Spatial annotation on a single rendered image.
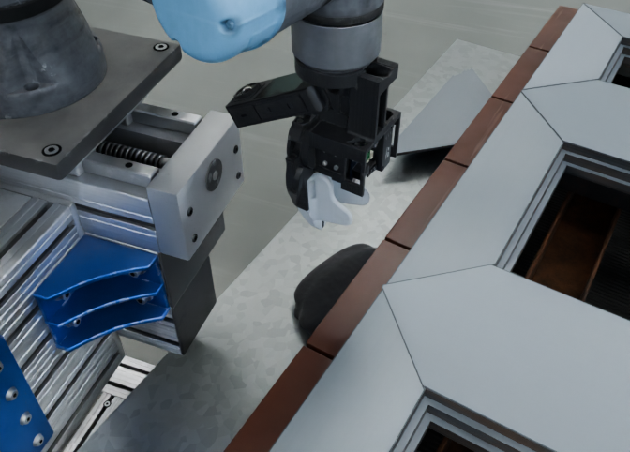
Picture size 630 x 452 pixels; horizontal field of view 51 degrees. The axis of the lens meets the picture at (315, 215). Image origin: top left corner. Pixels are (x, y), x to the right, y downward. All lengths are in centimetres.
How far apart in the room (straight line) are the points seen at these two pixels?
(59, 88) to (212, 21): 28
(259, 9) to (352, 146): 19
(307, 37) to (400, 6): 268
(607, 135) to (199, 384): 63
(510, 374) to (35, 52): 53
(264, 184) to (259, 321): 127
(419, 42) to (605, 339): 231
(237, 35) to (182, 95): 219
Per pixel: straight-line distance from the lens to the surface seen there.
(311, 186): 65
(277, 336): 89
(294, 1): 45
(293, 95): 59
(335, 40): 53
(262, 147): 230
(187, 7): 43
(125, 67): 73
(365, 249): 96
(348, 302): 74
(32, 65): 67
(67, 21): 68
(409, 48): 288
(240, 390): 85
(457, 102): 125
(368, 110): 57
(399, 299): 71
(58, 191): 72
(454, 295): 72
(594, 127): 101
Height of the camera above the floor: 140
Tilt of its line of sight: 43 degrees down
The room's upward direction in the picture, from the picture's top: straight up
